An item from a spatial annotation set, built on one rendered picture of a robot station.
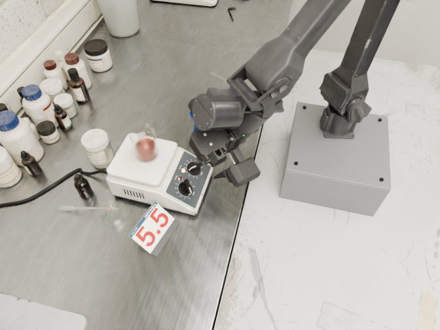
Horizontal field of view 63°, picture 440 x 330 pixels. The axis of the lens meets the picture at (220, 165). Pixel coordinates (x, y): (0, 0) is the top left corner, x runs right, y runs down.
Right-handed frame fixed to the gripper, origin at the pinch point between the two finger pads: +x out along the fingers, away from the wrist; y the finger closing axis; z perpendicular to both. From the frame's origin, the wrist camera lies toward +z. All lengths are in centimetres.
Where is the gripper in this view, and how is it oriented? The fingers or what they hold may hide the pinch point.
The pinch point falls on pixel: (212, 150)
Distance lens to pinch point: 72.4
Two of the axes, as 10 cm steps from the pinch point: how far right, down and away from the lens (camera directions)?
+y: 4.9, 8.5, -1.7
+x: -4.7, 4.3, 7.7
